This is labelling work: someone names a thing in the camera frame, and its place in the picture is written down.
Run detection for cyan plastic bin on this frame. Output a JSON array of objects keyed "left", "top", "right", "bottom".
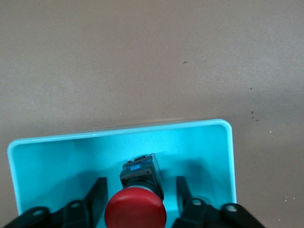
[{"left": 7, "top": 118, "right": 238, "bottom": 228}]

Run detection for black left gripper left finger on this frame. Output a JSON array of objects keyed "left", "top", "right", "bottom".
[{"left": 0, "top": 177, "right": 109, "bottom": 228}]

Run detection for red mushroom push button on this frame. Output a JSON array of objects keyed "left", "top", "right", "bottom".
[{"left": 104, "top": 153, "right": 167, "bottom": 228}]

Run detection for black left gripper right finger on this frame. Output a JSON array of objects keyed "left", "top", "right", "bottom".
[{"left": 170, "top": 176, "right": 267, "bottom": 228}]

